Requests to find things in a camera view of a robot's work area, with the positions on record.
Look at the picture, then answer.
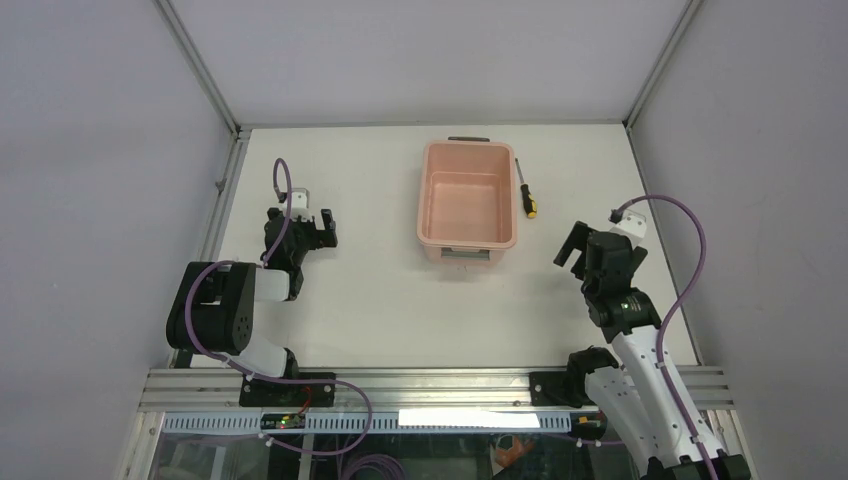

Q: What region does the yellow black screwdriver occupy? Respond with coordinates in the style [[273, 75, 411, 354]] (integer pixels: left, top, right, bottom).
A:
[[514, 157, 538, 219]]

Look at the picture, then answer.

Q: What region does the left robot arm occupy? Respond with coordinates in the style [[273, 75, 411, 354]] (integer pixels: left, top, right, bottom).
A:
[[165, 207, 338, 406]]

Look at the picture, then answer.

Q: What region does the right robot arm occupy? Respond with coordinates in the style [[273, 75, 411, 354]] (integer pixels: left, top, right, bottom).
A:
[[554, 222, 752, 479]]

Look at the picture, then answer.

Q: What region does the pink plastic bin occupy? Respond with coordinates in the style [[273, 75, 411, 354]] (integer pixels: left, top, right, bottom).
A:
[[416, 137, 518, 267]]

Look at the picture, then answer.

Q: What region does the orange object under table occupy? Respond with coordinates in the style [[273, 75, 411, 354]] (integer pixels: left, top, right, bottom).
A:
[[490, 434, 535, 470]]

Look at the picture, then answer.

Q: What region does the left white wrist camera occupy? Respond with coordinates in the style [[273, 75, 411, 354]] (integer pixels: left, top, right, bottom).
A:
[[278, 188, 313, 222]]

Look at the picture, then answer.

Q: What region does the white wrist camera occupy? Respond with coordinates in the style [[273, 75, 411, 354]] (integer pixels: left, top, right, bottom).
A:
[[609, 209, 648, 246], [278, 188, 313, 222]]

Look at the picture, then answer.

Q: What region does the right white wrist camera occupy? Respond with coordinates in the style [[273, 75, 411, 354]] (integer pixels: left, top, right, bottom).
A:
[[609, 209, 648, 246]]

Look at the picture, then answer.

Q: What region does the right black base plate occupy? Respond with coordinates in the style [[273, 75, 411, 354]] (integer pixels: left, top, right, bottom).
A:
[[528, 370, 589, 408]]

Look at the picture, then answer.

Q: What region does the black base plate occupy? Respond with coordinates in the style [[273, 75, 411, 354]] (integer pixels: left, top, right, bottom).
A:
[[238, 371, 336, 409], [528, 370, 589, 408]]

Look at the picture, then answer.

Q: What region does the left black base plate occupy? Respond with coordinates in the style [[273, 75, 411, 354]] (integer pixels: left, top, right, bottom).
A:
[[238, 371, 336, 409]]

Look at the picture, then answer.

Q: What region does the white slotted cable duct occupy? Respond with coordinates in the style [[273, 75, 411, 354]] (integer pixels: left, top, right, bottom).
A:
[[162, 408, 571, 436]]

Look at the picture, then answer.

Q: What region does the aluminium mounting rail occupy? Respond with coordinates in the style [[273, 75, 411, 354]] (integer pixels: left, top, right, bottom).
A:
[[137, 365, 735, 415]]

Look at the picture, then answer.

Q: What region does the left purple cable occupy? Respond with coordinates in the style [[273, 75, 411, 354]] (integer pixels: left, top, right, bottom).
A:
[[184, 158, 374, 457]]

